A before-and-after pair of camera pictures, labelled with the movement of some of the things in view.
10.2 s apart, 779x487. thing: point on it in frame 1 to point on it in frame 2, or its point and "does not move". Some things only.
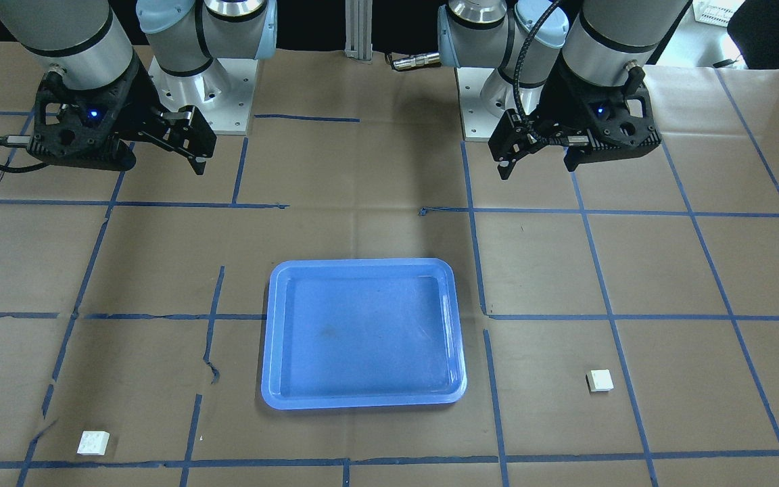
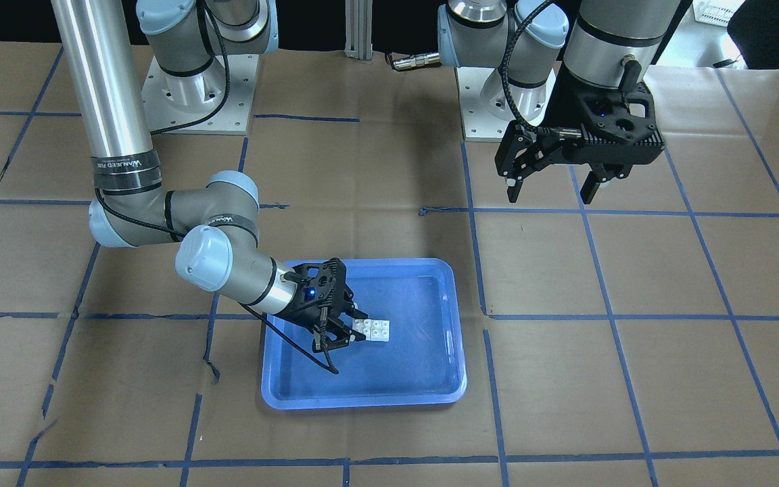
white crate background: (715, 12) does not move
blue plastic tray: (361, 332) does not move
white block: (93, 442) to (362, 326)
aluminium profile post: (358, 15) does not move
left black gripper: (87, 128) to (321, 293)
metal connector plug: (416, 61) does not move
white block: (599, 380) to (380, 330)
